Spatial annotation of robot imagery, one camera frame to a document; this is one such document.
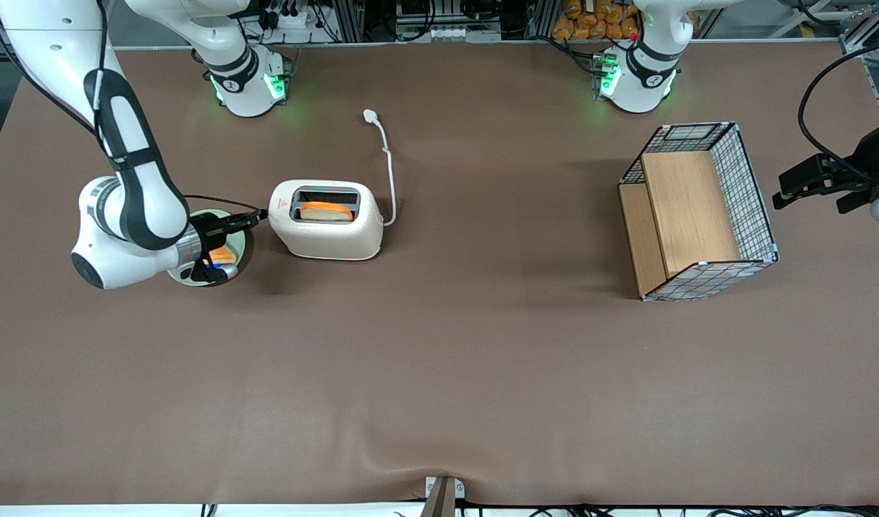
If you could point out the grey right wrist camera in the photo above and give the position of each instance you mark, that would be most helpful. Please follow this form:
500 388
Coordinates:
227 272

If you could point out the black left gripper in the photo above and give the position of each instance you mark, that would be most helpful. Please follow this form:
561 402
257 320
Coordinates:
869 159

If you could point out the metal table edge bracket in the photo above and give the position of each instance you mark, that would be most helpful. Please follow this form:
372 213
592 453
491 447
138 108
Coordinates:
444 495

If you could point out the white power strip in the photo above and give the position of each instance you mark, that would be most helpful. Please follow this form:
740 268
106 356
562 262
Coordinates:
292 18

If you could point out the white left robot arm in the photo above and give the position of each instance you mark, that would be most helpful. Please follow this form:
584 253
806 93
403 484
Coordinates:
640 79

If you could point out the white two-slot toaster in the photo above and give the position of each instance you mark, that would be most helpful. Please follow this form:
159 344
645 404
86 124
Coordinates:
332 240

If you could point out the light wooden step shelf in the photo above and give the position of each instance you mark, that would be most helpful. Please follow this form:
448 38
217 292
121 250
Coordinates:
687 215

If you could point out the pale green round plate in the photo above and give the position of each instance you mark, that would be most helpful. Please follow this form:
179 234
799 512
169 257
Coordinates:
240 251

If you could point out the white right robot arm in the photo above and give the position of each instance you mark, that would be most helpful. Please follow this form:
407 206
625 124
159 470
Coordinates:
59 43

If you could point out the aluminium frame profile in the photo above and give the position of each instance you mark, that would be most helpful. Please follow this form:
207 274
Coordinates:
867 25

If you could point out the toast slice with orange crust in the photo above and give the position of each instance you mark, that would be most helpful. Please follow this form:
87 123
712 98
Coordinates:
326 211
224 255

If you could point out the pile of orange bread rolls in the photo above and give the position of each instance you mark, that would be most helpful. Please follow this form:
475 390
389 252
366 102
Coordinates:
597 18

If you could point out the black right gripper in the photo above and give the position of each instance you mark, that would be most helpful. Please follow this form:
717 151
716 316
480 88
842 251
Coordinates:
207 230

